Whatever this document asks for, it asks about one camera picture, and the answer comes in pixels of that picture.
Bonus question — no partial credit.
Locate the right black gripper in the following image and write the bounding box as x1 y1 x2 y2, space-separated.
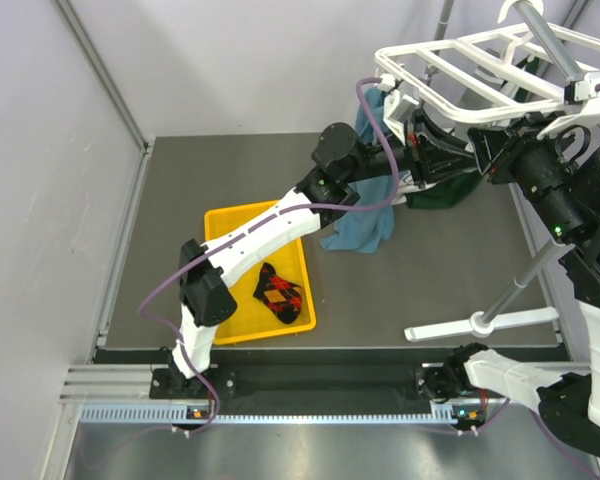
465 108 581 243

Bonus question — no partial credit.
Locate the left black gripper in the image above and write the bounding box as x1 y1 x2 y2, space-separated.
343 109 474 190

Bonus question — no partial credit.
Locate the green and white sock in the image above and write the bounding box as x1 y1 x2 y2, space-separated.
402 56 541 210

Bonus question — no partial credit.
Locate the white clip hanger frame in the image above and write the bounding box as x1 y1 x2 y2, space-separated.
375 1 600 136

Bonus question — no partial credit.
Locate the blue cloth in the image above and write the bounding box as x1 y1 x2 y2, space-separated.
319 87 394 254

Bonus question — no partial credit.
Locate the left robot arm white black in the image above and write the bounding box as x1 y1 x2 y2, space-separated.
171 109 475 397

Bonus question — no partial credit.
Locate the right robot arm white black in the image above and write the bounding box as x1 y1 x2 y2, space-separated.
442 119 600 458

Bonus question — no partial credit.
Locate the yellow plastic bin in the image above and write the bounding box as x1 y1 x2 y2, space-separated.
204 201 317 346

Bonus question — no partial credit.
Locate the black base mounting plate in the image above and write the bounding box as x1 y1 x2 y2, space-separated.
148 363 486 404

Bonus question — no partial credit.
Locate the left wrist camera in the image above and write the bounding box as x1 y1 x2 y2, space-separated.
378 73 420 136

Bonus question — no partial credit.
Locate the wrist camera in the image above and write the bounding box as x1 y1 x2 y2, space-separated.
378 73 420 136
534 69 600 141

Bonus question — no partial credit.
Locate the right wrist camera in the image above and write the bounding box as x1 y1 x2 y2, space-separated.
534 69 600 141

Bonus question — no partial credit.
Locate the aluminium cable duct rail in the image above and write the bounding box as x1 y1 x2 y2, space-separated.
59 363 600 426

